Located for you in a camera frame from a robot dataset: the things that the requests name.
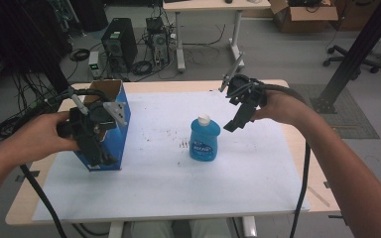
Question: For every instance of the white table leg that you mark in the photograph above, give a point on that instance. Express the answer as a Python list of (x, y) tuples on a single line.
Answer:
[(249, 227), (115, 230)]

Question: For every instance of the grey floor mat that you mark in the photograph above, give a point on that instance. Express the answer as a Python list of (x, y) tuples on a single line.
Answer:
[(354, 122)]

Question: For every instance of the black metal post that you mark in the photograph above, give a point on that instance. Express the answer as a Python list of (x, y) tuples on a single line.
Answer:
[(357, 49)]

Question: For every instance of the black office chair base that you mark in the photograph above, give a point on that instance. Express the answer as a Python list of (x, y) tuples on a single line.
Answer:
[(350, 59)]

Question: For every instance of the black computer tower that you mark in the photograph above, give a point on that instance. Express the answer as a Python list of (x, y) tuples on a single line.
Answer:
[(119, 43)]

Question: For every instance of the white power unit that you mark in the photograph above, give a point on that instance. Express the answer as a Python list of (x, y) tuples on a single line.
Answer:
[(94, 64)]

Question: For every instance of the white-legged wooden desk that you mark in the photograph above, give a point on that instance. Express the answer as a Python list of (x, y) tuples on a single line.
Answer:
[(211, 5)]

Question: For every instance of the black tape strip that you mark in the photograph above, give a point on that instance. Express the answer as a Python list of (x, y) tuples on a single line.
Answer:
[(326, 184), (28, 175)]

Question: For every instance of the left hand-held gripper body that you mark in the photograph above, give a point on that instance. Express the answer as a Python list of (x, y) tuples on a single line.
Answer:
[(89, 120)]

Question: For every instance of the person's left hand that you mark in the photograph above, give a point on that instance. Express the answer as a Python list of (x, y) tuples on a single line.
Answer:
[(36, 137)]

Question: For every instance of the small open computer case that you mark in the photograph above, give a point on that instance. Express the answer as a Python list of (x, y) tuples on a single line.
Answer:
[(158, 41)]

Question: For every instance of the blue bottle with white cap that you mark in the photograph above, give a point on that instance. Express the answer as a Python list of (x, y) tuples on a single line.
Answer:
[(205, 142)]

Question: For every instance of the white table mat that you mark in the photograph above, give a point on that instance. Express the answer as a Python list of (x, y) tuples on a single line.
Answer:
[(178, 185)]

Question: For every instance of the blue cardboard box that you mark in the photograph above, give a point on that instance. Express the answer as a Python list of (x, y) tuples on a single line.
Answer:
[(120, 139)]

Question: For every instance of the dark curtain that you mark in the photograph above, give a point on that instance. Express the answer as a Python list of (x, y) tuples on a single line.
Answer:
[(20, 36)]

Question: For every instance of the open brown cardboard box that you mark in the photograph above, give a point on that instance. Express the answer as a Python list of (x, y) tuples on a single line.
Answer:
[(306, 18)]

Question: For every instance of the person's right hand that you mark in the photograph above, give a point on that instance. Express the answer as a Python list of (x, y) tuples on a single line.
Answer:
[(282, 107)]

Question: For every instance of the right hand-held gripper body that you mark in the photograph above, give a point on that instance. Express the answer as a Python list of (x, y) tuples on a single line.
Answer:
[(246, 92)]

